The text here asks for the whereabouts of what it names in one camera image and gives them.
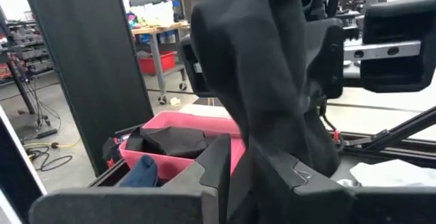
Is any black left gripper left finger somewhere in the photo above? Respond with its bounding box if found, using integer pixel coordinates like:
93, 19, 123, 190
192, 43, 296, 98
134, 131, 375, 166
29, 133, 233, 224

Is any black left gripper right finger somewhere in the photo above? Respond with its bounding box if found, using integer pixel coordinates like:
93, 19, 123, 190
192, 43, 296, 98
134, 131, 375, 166
226, 144, 436, 224

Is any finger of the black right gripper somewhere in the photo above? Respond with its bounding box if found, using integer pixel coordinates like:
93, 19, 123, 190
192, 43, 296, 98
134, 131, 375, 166
179, 35, 215, 98
305, 18, 345, 99

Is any dark blue towel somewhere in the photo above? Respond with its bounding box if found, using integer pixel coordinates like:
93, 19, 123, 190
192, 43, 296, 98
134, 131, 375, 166
118, 155, 159, 188

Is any off-white textured towel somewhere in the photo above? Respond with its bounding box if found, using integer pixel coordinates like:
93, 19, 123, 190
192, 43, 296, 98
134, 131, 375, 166
349, 159, 436, 188

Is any black towel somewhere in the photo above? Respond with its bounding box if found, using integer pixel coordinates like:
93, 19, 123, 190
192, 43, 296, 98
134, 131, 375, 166
189, 0, 342, 191
125, 126, 219, 159

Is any pink plastic basket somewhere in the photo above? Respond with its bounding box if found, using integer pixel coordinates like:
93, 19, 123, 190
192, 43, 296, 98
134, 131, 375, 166
119, 110, 247, 181

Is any red plastic bin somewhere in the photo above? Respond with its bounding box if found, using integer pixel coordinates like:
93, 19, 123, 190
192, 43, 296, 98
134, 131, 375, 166
138, 51, 177, 76

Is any wooden top workbench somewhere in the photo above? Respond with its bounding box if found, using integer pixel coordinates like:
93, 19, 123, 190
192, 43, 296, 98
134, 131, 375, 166
131, 21, 191, 106

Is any white flat cloth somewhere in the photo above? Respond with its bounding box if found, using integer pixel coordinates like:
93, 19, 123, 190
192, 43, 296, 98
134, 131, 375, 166
178, 103, 233, 120

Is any black divider panel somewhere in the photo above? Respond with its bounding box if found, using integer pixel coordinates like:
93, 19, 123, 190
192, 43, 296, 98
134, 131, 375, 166
20, 0, 155, 177

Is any storage shelf rack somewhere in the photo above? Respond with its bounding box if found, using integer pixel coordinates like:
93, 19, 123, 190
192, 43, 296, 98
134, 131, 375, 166
0, 9, 55, 89

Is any yellow floor cable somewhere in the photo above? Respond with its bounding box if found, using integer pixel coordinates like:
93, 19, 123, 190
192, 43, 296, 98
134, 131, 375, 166
23, 137, 82, 150

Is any black floor cable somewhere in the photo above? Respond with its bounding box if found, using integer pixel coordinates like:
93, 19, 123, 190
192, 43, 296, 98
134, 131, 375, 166
25, 145, 74, 172

